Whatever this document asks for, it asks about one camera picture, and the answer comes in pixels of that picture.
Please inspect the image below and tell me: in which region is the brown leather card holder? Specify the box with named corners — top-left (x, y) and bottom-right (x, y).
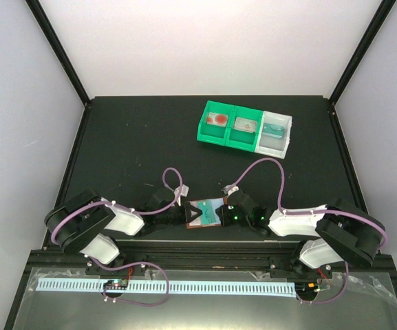
top-left (184, 197), bottom-right (226, 229)

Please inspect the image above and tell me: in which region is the teal VIP card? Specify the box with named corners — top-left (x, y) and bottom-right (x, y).
top-left (197, 199), bottom-right (223, 226)

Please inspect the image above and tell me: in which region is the pink white numbered card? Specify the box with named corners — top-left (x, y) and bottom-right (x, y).
top-left (233, 117), bottom-right (257, 133)

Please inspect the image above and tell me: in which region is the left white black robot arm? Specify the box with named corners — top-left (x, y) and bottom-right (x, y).
top-left (44, 187), bottom-right (203, 274)

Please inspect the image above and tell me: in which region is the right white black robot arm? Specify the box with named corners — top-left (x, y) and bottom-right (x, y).
top-left (216, 190), bottom-right (387, 279)

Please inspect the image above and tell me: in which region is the card with red circles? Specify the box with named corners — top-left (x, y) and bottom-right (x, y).
top-left (205, 112), bottom-right (229, 127)

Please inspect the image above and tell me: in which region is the teal card in white bin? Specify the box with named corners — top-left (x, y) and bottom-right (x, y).
top-left (262, 122), bottom-right (285, 139)

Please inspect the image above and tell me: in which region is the middle green plastic bin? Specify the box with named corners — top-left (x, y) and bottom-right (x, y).
top-left (226, 106), bottom-right (263, 153)

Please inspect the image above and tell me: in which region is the green plastic bin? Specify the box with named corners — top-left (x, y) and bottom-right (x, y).
top-left (226, 106), bottom-right (263, 153)
top-left (197, 100), bottom-right (235, 146)

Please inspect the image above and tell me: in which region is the left green plastic bin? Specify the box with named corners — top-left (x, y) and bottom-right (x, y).
top-left (197, 100), bottom-right (235, 146)

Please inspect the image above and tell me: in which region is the left small circuit board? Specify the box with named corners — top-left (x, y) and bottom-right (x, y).
top-left (103, 279), bottom-right (128, 290)

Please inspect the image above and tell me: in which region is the small circuit board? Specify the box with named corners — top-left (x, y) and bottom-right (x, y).
top-left (294, 282), bottom-right (323, 293)
top-left (103, 279), bottom-right (128, 290)

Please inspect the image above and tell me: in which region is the white plastic bin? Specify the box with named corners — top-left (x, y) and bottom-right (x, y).
top-left (255, 111), bottom-right (292, 159)

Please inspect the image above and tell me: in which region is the right small circuit board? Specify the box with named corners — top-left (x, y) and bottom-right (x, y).
top-left (294, 282), bottom-right (323, 293)

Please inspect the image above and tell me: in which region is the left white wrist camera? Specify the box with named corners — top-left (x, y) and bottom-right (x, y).
top-left (174, 184), bottom-right (189, 206)

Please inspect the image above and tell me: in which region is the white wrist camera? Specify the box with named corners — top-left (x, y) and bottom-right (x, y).
top-left (174, 184), bottom-right (189, 206)
top-left (222, 184), bottom-right (239, 197)

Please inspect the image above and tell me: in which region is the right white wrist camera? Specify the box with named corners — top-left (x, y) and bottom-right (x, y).
top-left (222, 184), bottom-right (239, 197)

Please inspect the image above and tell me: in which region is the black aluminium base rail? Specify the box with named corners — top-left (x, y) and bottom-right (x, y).
top-left (86, 239), bottom-right (333, 276)

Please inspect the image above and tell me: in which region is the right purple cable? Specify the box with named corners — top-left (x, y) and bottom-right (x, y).
top-left (224, 157), bottom-right (389, 248)

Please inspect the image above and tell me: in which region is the white slotted cable duct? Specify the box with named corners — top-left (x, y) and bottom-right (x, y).
top-left (35, 278), bottom-right (296, 298)

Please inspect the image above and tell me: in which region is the left black frame post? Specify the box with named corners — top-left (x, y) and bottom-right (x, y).
top-left (24, 0), bottom-right (92, 108)

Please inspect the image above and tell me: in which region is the black frame post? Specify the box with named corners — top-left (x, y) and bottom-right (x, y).
top-left (328, 0), bottom-right (397, 104)
top-left (24, 0), bottom-right (92, 108)

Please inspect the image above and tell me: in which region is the right black frame post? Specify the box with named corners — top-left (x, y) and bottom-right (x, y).
top-left (328, 0), bottom-right (397, 104)

